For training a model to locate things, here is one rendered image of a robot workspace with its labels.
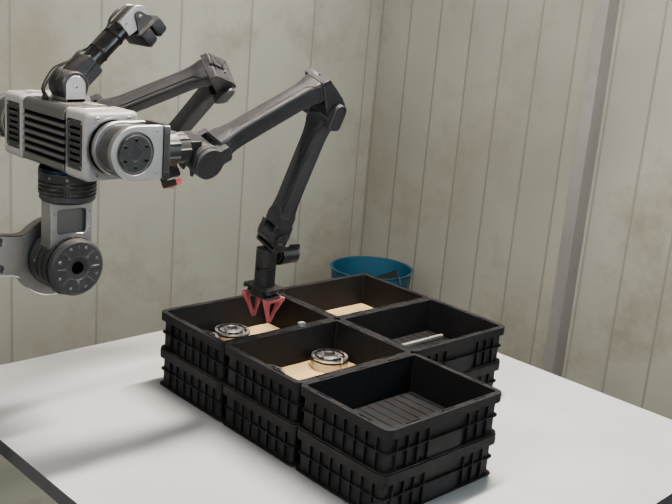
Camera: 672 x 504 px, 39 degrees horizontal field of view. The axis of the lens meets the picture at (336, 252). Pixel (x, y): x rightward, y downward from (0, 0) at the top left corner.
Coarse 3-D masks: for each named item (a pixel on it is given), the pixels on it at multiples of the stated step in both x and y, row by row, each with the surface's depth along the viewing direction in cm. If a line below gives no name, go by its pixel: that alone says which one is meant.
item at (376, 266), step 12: (336, 264) 490; (348, 264) 498; (360, 264) 501; (372, 264) 502; (384, 264) 501; (396, 264) 497; (336, 276) 472; (384, 276) 479; (396, 276) 468; (408, 276) 473; (408, 288) 480
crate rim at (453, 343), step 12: (420, 300) 292; (432, 300) 293; (372, 312) 276; (468, 312) 284; (492, 324) 277; (468, 336) 263; (480, 336) 267; (492, 336) 271; (408, 348) 250; (420, 348) 251; (432, 348) 253; (444, 348) 256
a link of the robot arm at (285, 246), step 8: (264, 240) 255; (280, 240) 250; (288, 240) 259; (272, 248) 252; (280, 248) 252; (288, 248) 258; (296, 248) 260; (288, 256) 258; (296, 256) 260; (280, 264) 259
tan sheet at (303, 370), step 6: (288, 366) 257; (294, 366) 258; (300, 366) 258; (306, 366) 258; (348, 366) 261; (288, 372) 253; (294, 372) 254; (300, 372) 254; (306, 372) 254; (312, 372) 255; (318, 372) 255; (324, 372) 255; (300, 378) 250
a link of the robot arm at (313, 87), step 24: (312, 72) 232; (288, 96) 227; (312, 96) 230; (336, 96) 234; (240, 120) 223; (264, 120) 224; (216, 144) 223; (240, 144) 223; (192, 168) 216; (216, 168) 219
